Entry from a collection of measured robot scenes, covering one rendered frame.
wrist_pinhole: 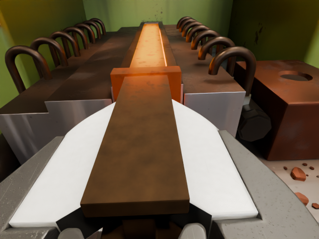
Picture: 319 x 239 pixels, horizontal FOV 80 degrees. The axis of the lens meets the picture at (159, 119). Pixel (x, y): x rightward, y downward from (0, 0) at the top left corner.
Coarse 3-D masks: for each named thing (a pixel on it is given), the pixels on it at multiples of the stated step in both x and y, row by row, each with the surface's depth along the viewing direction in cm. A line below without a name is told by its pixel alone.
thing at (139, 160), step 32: (160, 64) 16; (128, 96) 10; (160, 96) 10; (128, 128) 7; (160, 128) 7; (96, 160) 6; (128, 160) 6; (160, 160) 6; (96, 192) 5; (128, 192) 5; (160, 192) 5; (128, 224) 5; (160, 224) 7
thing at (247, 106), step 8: (248, 104) 17; (256, 104) 18; (248, 112) 17; (256, 112) 16; (264, 112) 17; (240, 120) 17; (248, 120) 16; (256, 120) 16; (264, 120) 16; (240, 128) 17; (248, 128) 16; (256, 128) 17; (264, 128) 17; (240, 136) 17; (248, 136) 17; (256, 136) 17; (264, 136) 17
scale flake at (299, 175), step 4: (296, 168) 18; (292, 172) 17; (296, 172) 17; (300, 172) 17; (292, 176) 17; (296, 176) 17; (300, 176) 17; (304, 176) 17; (300, 180) 17; (304, 180) 17
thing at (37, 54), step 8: (16, 48) 18; (24, 48) 18; (32, 48) 18; (8, 56) 18; (32, 56) 18; (40, 56) 18; (8, 64) 19; (40, 64) 19; (16, 72) 19; (48, 72) 19; (16, 80) 19; (24, 88) 20
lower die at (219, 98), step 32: (128, 32) 42; (160, 32) 34; (96, 64) 22; (128, 64) 19; (192, 64) 21; (32, 96) 18; (64, 96) 15; (96, 96) 15; (192, 96) 15; (224, 96) 15; (0, 128) 16; (32, 128) 16; (64, 128) 16; (224, 128) 16
